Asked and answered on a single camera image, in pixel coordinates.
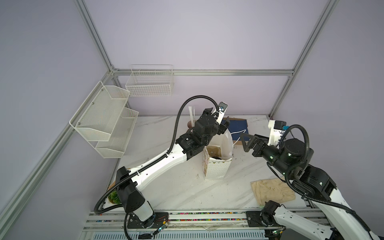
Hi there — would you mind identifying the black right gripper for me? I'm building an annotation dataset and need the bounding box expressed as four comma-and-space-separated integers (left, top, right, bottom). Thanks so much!
236, 131, 291, 177

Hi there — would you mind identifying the cartoon animal paper gift bag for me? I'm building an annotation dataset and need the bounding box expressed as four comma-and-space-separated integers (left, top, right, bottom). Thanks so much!
203, 130, 246, 181

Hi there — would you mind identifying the brown pulp cup carrier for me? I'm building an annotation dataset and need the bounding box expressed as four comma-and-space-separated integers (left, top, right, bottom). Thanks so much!
206, 146, 222, 160

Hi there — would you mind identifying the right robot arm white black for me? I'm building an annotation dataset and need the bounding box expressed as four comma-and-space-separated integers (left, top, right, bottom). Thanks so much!
240, 125, 383, 240

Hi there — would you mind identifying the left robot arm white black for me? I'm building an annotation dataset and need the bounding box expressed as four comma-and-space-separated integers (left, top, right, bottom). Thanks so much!
116, 102, 230, 228

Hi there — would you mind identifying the beige cloth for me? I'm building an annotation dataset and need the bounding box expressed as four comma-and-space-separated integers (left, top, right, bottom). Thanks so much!
251, 178, 296, 206

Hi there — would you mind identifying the white mesh two-tier shelf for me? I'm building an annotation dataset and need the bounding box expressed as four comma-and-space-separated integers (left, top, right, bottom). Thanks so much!
69, 82, 139, 159

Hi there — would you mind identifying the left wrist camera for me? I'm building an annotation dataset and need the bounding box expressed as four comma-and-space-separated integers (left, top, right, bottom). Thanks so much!
216, 102, 228, 125

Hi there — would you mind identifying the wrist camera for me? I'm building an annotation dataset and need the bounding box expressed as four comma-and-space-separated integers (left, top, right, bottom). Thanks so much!
216, 102, 228, 125
268, 120, 288, 147

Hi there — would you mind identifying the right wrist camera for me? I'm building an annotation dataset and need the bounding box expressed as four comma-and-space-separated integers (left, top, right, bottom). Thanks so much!
268, 120, 288, 147

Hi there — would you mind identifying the white wire basket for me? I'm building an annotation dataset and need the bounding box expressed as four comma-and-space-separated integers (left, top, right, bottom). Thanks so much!
126, 65, 175, 97

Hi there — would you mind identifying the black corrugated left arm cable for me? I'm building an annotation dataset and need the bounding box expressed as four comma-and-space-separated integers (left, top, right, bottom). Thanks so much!
93, 95, 220, 215

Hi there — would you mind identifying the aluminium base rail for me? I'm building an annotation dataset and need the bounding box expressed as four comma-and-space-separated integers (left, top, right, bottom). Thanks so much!
80, 207, 331, 240

